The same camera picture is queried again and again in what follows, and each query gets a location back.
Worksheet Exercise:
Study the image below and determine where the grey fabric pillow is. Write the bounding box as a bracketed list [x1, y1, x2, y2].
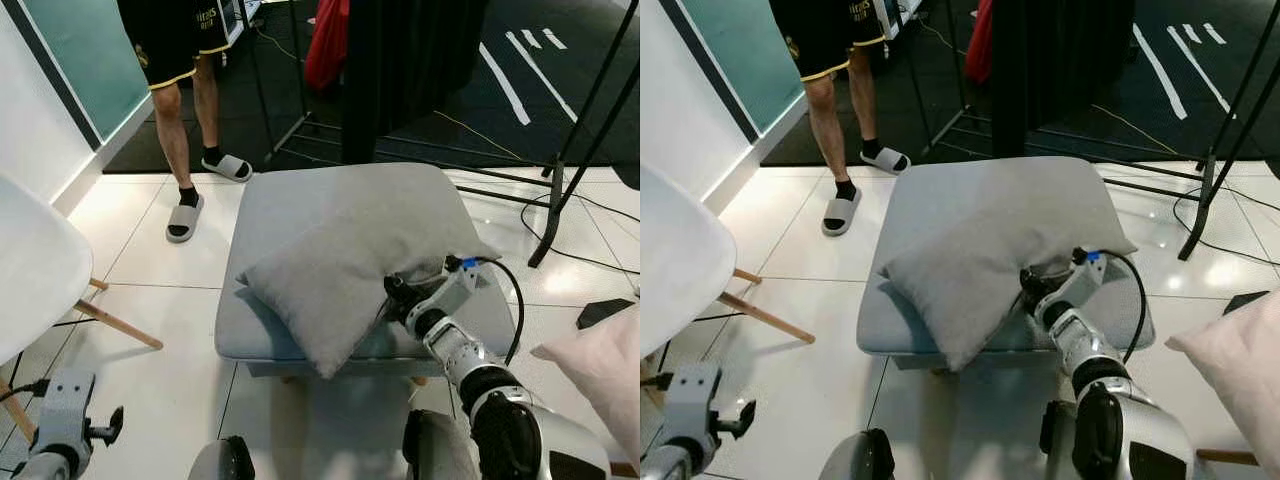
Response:
[878, 185, 1139, 373]
[237, 175, 501, 380]

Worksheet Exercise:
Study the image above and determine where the pale pink pillow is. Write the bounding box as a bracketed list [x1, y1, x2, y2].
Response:
[1164, 289, 1280, 463]
[529, 304, 641, 467]

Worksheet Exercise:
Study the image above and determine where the white chair with wooden legs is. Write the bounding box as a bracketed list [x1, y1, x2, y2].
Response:
[640, 163, 817, 403]
[0, 173, 165, 443]

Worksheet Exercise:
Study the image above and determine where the silver left robot leg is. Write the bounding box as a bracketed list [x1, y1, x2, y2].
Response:
[817, 427, 897, 480]
[187, 435, 257, 480]

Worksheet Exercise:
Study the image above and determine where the light grey cushioned ottoman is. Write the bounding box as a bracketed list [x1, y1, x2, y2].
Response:
[856, 156, 1157, 373]
[214, 163, 519, 381]

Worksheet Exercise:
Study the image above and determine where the black flat floor plate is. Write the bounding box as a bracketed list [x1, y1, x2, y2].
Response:
[1221, 289, 1272, 317]
[576, 297, 637, 330]

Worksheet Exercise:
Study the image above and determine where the black metal clothes rack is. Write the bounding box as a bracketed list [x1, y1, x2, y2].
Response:
[905, 0, 1211, 201]
[240, 0, 563, 213]

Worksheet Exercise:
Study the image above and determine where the grey slide slipper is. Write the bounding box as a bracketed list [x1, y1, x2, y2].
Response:
[860, 147, 912, 176]
[166, 193, 206, 243]
[822, 188, 863, 237]
[201, 153, 254, 184]

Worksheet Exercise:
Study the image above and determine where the black hanging curtain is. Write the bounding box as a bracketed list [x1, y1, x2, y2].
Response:
[340, 0, 491, 166]
[990, 0, 1137, 159]

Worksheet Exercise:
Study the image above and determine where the black metal pole stand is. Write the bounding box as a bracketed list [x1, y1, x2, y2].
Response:
[1176, 0, 1280, 262]
[527, 0, 641, 269]

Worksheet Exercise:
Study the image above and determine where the red hanging cloth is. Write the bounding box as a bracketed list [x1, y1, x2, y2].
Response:
[964, 0, 997, 86]
[303, 0, 351, 92]

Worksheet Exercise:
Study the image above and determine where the person in black shorts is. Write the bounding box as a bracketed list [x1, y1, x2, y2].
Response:
[770, 0, 891, 206]
[117, 0, 236, 216]

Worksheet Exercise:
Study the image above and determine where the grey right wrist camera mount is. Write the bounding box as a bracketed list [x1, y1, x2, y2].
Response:
[428, 257, 483, 317]
[1058, 247, 1108, 307]

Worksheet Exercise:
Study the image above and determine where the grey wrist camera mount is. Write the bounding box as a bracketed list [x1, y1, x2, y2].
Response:
[1058, 247, 1108, 307]
[34, 367, 97, 453]
[428, 257, 483, 317]
[664, 361, 724, 452]

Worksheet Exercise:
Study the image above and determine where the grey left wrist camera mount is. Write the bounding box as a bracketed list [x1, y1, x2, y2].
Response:
[664, 361, 724, 452]
[34, 367, 97, 453]

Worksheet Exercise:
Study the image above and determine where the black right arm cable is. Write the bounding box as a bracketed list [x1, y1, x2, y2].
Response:
[468, 256, 527, 367]
[1098, 249, 1149, 364]

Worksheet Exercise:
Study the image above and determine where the black floor cable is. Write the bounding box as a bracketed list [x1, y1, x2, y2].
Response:
[1171, 183, 1280, 269]
[518, 188, 641, 277]

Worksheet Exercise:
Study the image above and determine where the thin yellow floor cable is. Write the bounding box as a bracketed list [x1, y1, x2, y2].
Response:
[430, 107, 528, 163]
[1089, 102, 1183, 157]

